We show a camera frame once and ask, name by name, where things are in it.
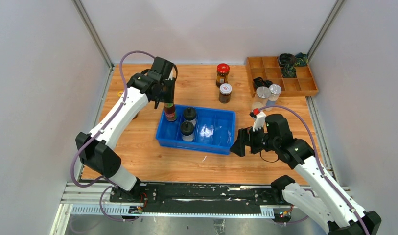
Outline black clip bundle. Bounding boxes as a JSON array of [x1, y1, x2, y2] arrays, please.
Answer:
[[253, 77, 273, 91]]

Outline red lid sauce jar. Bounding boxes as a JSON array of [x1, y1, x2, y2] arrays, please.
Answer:
[[215, 63, 230, 87]]

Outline green patterned rolled cloth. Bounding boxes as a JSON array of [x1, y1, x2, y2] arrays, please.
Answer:
[[281, 64, 297, 78]]

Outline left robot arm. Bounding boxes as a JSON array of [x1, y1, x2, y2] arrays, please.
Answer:
[[75, 57, 178, 202]]

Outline small silver lid jar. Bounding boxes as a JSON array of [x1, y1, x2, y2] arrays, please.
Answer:
[[268, 84, 282, 102]]

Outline blue plastic divided bin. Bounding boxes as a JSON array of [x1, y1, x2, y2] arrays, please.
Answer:
[[156, 105, 236, 155]]

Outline silver lid clear jar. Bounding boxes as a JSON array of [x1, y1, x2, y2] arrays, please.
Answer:
[[251, 86, 271, 110]]

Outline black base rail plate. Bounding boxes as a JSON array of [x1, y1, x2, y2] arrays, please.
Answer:
[[107, 182, 291, 217]]

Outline black cap spice shaker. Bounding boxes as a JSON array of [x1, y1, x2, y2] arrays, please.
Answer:
[[183, 106, 197, 126], [180, 121, 195, 142]]

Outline white lid sauce jar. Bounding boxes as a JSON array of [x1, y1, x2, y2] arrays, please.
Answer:
[[219, 83, 233, 103]]

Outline black rolled item in tray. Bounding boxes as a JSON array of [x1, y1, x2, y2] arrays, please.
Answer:
[[278, 53, 296, 67]]

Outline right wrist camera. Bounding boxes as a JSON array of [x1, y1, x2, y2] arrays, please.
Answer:
[[250, 108, 266, 132]]

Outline dark green rolled cloth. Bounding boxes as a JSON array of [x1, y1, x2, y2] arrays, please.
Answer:
[[294, 52, 308, 67]]

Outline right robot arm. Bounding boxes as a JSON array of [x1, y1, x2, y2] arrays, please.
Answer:
[[230, 110, 382, 235]]

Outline wooden divided tray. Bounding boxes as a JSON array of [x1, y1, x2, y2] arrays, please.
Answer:
[[245, 56, 319, 97]]

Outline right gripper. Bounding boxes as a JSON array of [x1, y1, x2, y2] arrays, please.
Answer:
[[230, 122, 279, 157]]

